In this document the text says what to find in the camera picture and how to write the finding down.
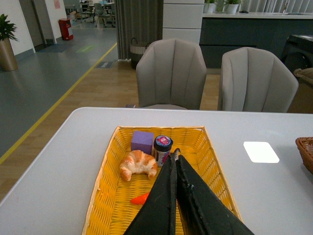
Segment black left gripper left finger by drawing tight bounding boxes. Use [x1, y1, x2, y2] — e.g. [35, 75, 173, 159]
[124, 154, 177, 235]

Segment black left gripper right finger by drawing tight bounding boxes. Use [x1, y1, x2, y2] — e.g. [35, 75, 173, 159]
[175, 154, 253, 235]

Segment yellow wicker basket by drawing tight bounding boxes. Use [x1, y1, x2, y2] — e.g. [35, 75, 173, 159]
[82, 126, 242, 235]

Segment brown wicker basket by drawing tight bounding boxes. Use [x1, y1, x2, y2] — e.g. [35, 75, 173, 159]
[295, 137, 313, 173]

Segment woven laundry basket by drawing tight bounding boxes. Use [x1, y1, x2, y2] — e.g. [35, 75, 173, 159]
[130, 37, 151, 69]

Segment toy carrot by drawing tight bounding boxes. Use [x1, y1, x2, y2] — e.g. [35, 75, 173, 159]
[130, 192, 150, 205]

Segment toy croissant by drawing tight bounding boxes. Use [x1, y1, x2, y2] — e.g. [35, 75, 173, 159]
[119, 150, 158, 182]

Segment small grey animal figurine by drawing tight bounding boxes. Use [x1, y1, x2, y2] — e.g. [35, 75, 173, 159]
[173, 148, 181, 158]

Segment small jar with pink label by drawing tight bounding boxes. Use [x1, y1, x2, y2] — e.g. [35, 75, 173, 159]
[153, 135, 173, 167]

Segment purple foam block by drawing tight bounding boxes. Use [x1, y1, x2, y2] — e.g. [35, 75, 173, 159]
[131, 131, 154, 155]

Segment right grey upholstered chair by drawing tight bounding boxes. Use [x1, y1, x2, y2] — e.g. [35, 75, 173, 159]
[218, 47, 299, 113]

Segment grey upholstered chair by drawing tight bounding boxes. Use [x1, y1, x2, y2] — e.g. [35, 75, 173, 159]
[218, 47, 299, 113]
[136, 39, 206, 110]

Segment left grey upholstered chair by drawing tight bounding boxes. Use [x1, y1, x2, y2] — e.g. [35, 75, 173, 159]
[136, 39, 206, 110]

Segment dark kitchen counter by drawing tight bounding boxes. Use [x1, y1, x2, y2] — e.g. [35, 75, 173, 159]
[200, 12, 313, 69]

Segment black appliance cabinet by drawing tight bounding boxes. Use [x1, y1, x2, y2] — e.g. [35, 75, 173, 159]
[281, 35, 313, 73]

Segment grey curtain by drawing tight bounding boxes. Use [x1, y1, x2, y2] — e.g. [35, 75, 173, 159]
[114, 0, 163, 60]

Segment white potted plant left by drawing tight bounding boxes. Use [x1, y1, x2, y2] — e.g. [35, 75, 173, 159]
[203, 0, 217, 14]

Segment white potted plant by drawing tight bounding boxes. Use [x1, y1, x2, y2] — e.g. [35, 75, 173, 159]
[203, 0, 217, 14]
[222, 0, 242, 14]

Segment white potted plant right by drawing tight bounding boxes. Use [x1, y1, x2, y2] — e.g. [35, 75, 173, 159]
[222, 0, 242, 14]

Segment red fire extinguisher box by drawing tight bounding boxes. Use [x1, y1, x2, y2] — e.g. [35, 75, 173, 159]
[58, 18, 74, 41]

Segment potted plant in gold vase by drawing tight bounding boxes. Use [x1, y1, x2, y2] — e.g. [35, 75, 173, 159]
[0, 14, 18, 71]

